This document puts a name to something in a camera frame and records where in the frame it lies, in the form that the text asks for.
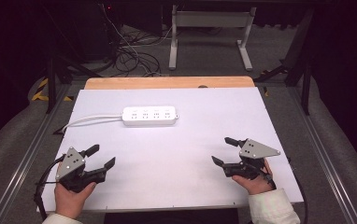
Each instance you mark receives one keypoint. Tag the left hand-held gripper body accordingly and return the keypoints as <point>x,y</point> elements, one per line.
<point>70,168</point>

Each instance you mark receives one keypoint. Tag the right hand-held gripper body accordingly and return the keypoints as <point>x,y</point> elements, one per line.
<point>251,161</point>

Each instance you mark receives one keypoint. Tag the person's right hand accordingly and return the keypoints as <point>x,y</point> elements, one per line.
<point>256,183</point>

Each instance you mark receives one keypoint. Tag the person's left hand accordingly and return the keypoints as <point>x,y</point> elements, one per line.
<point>70,199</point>

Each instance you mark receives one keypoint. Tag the white board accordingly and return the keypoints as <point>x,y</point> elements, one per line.
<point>173,149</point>

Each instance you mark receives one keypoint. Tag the white power strip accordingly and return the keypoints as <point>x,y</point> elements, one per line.
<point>150,116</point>

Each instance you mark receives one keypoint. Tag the yellow black hazard tape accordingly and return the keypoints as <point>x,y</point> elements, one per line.
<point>44,91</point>

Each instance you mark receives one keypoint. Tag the black metal stand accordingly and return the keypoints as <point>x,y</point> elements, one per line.
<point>295,62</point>
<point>59,68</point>

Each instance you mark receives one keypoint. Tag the wooden table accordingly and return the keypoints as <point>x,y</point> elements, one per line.
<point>167,82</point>

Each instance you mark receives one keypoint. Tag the white metal table frame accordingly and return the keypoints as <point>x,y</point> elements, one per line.
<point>211,34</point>

